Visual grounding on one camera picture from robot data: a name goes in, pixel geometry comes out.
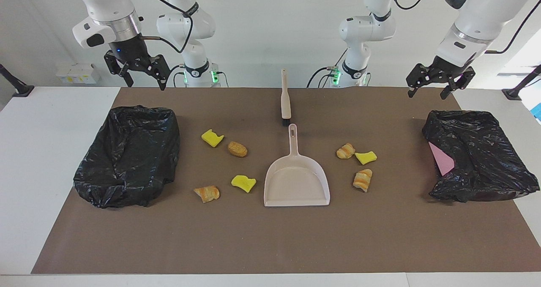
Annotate brown table mat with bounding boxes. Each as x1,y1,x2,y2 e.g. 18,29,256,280
32,87,541,275

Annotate black trash bag bin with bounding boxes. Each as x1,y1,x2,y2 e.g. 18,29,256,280
73,105,181,208

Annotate black trash bag over pink bin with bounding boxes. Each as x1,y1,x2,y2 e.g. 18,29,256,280
422,109,540,203

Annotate beige brush with black bristles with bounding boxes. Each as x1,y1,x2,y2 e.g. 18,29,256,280
281,69,292,126

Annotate black right base cable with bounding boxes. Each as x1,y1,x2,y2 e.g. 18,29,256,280
164,64,186,88

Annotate brown bread roll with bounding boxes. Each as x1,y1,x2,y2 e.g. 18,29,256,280
227,141,248,158

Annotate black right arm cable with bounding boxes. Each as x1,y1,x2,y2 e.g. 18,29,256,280
134,0,194,54

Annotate black base cable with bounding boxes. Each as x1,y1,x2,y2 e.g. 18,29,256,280
164,64,186,88
306,48,348,88

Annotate beige plastic dustpan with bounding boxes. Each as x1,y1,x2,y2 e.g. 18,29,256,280
264,124,331,207

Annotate black stand with base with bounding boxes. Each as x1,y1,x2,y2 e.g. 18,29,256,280
0,64,35,98
502,64,541,101

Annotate pink bin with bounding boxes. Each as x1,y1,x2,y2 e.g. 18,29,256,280
428,142,455,176

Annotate black left base cable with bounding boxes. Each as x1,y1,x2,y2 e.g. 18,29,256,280
306,48,348,88

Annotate striped croissant piece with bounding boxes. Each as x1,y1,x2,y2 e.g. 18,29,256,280
194,185,220,203
336,143,356,159
353,169,373,193

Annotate white wall socket boxes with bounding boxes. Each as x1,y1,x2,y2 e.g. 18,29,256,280
56,63,101,85

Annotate yellow sponge piece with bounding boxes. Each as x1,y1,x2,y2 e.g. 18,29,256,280
201,129,225,148
355,151,378,165
231,175,257,194

